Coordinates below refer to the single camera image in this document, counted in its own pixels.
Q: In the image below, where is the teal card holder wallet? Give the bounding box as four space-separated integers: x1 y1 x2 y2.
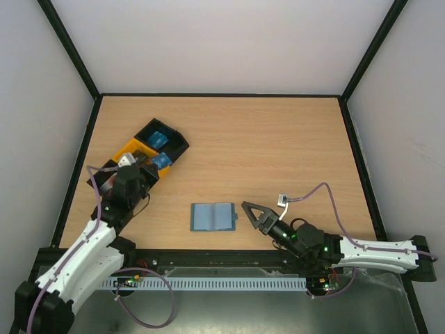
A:
190 202 238 232

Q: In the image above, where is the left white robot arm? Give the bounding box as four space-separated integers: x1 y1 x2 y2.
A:
14 157 159 333

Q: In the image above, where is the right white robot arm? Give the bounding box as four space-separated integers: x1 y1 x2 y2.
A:
241 201 437 282

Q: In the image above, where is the black bin with red cards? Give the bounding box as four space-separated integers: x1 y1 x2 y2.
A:
93 159 118 196

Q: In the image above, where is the blue card stack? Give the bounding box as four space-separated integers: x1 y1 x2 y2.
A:
147 131 169 150

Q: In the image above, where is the black bin with blue cards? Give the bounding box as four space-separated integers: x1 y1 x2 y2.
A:
134 118 189 163

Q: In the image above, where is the yellow bin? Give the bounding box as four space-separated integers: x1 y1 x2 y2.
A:
111 138 170 177

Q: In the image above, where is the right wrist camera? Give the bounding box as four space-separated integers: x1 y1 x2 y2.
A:
277 193 289 221

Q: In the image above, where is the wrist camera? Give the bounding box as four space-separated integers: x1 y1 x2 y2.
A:
277 193 289 221
118 152 137 168

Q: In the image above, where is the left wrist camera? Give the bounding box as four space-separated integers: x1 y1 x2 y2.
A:
118 152 137 168

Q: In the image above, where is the light blue slotted cable duct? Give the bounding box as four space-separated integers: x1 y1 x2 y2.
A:
121 277 307 292

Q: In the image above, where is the black aluminium frame rail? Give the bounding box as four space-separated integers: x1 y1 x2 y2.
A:
124 249 333 277

